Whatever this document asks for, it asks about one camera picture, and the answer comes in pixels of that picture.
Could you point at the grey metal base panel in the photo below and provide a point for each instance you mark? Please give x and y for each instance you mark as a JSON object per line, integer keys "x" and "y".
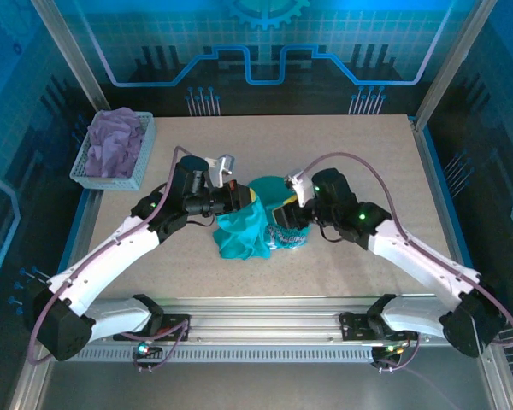
{"x": 261, "y": 388}

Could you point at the small LED circuit board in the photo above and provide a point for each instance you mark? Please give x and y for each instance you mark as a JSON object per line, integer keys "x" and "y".
{"x": 144, "y": 349}
{"x": 389, "y": 350}

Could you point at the left aluminium frame post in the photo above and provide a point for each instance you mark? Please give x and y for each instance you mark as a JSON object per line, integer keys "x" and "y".
{"x": 77, "y": 64}

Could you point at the right aluminium frame post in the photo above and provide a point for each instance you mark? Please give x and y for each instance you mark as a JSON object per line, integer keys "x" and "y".
{"x": 453, "y": 64}

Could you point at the teal printed t-shirt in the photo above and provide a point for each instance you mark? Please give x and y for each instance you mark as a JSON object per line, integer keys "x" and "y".
{"x": 243, "y": 239}

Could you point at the right aluminium table side rail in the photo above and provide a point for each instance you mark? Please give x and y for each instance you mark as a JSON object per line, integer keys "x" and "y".
{"x": 431, "y": 171}

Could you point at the left aluminium table side rail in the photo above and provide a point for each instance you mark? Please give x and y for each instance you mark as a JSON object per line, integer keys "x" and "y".
{"x": 92, "y": 213}

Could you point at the aluminium frame post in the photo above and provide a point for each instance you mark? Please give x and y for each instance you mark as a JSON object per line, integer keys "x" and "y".
{"x": 453, "y": 64}
{"x": 77, "y": 64}

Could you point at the blue table edge trim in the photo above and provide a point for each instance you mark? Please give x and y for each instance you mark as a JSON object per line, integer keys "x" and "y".
{"x": 460, "y": 235}
{"x": 82, "y": 213}

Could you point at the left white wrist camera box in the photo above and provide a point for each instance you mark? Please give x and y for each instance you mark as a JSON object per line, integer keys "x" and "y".
{"x": 220, "y": 168}

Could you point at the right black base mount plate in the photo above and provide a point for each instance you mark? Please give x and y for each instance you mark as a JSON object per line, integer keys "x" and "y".
{"x": 355, "y": 329}

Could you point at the aluminium table side rail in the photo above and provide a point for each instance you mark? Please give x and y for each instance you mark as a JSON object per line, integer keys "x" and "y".
{"x": 92, "y": 213}
{"x": 431, "y": 171}

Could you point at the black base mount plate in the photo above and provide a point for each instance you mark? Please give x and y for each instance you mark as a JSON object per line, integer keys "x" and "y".
{"x": 355, "y": 329}
{"x": 180, "y": 335}

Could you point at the light blue plastic basket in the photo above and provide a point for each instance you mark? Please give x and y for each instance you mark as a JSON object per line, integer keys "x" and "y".
{"x": 111, "y": 184}

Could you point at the long aluminium base rail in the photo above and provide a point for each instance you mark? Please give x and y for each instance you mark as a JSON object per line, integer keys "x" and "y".
{"x": 261, "y": 320}

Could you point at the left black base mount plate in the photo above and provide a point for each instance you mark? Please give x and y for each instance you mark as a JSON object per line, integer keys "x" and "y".
{"x": 180, "y": 335}

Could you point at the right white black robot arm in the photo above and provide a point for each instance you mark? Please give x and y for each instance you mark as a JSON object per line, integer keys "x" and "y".
{"x": 419, "y": 256}

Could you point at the left blue table edge trim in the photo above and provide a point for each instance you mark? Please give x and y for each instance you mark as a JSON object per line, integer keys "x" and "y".
{"x": 82, "y": 213}

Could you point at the right blue table edge trim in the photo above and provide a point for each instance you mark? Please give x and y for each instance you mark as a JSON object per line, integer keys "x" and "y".
{"x": 460, "y": 235}

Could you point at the crumpled purple t-shirt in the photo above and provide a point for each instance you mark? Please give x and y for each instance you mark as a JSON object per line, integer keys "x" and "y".
{"x": 111, "y": 145}

